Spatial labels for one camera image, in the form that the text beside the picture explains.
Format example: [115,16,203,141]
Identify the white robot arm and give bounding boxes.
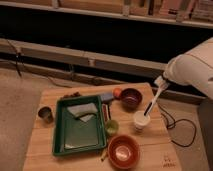
[154,37,213,100]

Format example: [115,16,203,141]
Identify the white paper cup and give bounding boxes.
[133,111,151,131]

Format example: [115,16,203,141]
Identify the small green cup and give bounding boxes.
[105,120,119,136]

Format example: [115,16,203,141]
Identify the small metal cup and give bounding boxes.
[38,106,54,123]

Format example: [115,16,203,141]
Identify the dark red bowl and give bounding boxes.
[120,88,143,110]

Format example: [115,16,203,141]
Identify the orange ball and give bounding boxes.
[113,88,122,99]

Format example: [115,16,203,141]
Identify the blue grey block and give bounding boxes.
[100,93,114,103]

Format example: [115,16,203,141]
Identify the red black markers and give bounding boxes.
[102,104,111,122]

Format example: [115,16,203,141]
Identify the orange bowl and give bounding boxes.
[107,135,140,170]

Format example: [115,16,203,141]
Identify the grey cloth in tray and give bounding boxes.
[67,103,98,122]

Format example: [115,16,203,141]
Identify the dark brown small object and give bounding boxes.
[62,92,81,98]

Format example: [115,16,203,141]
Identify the yellow small object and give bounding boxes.
[101,151,107,162]

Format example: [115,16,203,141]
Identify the green plastic tray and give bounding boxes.
[52,95,107,156]

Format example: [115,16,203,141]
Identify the black cable on floor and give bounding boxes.
[158,103,198,149]

